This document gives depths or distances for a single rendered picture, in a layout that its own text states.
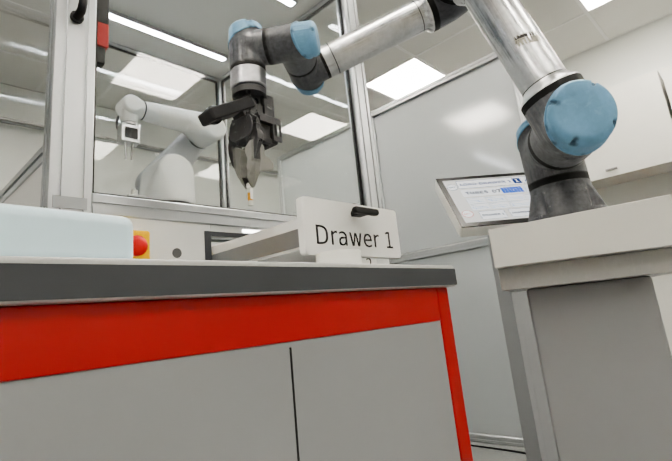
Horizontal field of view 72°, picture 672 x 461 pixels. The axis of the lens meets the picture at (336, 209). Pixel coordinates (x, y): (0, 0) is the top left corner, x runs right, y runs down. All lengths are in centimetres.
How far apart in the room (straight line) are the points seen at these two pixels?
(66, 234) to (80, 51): 78
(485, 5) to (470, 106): 184
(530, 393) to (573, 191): 98
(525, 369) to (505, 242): 99
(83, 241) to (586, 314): 79
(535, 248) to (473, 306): 183
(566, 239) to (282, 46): 65
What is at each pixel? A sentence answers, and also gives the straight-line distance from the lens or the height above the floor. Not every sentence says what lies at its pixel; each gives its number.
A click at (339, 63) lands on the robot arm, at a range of 112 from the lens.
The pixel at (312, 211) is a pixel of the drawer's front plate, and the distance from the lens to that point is 86.
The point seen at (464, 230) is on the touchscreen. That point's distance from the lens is 165.
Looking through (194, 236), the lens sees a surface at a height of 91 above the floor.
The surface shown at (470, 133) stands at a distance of 277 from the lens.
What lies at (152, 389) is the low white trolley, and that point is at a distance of 39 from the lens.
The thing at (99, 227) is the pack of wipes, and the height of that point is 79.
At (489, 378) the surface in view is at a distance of 269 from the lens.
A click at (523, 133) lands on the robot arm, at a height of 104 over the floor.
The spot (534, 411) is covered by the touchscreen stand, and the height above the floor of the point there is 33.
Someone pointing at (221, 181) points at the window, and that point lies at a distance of 120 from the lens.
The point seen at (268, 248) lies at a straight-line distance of 94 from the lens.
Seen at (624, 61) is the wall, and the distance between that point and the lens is 476.
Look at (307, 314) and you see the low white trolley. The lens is 47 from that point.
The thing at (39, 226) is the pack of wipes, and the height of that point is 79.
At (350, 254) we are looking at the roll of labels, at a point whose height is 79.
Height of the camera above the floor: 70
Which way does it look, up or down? 13 degrees up
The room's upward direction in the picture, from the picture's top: 6 degrees counter-clockwise
